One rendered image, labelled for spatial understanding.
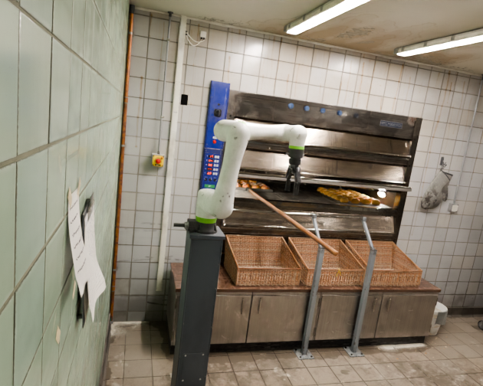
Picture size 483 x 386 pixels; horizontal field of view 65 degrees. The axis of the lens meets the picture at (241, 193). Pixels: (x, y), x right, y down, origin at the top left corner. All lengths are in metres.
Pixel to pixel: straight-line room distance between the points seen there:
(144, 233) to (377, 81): 2.50
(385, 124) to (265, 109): 1.20
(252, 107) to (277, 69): 0.38
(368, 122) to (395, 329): 1.92
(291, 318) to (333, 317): 0.39
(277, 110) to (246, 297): 1.60
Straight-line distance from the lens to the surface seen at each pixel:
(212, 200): 2.06
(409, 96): 4.06
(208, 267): 2.27
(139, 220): 3.34
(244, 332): 3.28
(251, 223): 3.48
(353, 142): 3.76
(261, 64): 3.39
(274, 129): 2.34
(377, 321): 3.80
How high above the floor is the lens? 1.86
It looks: 11 degrees down
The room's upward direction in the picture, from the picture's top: 7 degrees clockwise
